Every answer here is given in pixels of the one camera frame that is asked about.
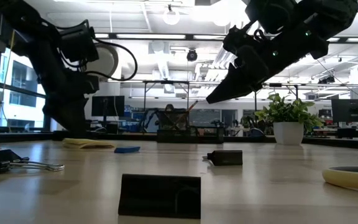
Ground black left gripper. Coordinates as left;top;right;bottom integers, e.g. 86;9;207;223
37;52;102;139

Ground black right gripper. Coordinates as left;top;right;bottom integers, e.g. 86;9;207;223
206;21;331;105

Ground yellow sticky note pad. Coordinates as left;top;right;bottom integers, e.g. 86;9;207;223
62;138;116;150

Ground yellow pencil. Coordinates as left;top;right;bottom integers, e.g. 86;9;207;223
172;100;199;131

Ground blue eraser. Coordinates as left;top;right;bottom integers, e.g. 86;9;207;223
114;146;142;154

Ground yellow-handled scissors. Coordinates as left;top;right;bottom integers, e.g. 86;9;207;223
321;156;358;192

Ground black mesh desk organizer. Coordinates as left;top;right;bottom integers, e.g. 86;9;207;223
156;108;225;144

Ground black monitor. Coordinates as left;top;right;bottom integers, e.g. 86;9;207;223
91;95;126;118
331;98;358;123

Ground green plant in white pot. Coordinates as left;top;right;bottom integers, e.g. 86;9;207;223
254;92;325;146

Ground black overhead camera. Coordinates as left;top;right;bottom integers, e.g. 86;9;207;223
186;48;199;63

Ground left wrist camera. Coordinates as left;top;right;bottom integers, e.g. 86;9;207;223
57;19;101;63

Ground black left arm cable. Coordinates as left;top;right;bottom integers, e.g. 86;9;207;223
84;36;139;82

